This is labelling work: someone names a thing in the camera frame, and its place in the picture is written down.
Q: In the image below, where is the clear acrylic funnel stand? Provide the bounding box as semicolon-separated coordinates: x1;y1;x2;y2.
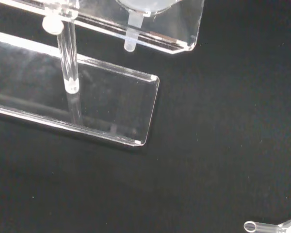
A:
0;0;206;149

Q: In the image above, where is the black cloth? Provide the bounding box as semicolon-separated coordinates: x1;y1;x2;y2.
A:
0;0;291;233

